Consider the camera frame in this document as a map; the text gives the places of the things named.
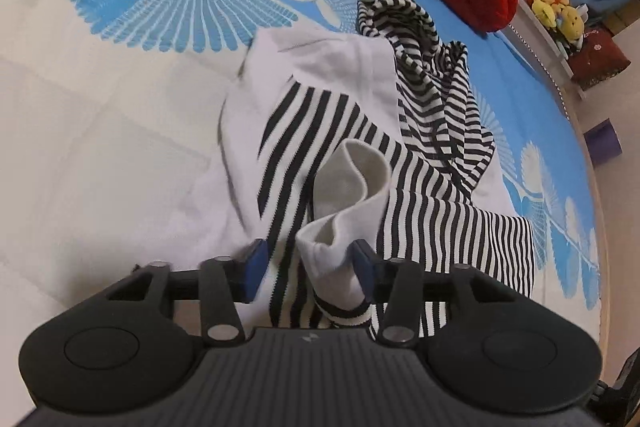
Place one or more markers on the yellow plush toys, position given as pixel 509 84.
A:
pixel 542 47

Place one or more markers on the blue white printed blanket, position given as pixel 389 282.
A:
pixel 100 107

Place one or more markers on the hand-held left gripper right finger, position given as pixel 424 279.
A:
pixel 363 266

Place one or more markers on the black white striped shirt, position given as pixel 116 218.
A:
pixel 320 122

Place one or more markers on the purple block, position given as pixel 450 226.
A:
pixel 604 142

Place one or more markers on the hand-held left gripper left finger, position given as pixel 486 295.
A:
pixel 255 268

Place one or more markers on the dark red box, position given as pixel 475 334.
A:
pixel 600 54

